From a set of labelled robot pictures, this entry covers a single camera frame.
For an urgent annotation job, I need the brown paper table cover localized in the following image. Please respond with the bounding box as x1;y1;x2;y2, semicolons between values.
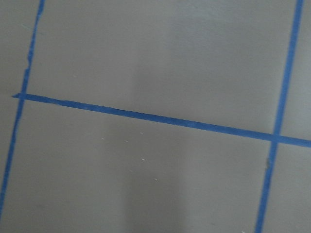
0;0;311;233

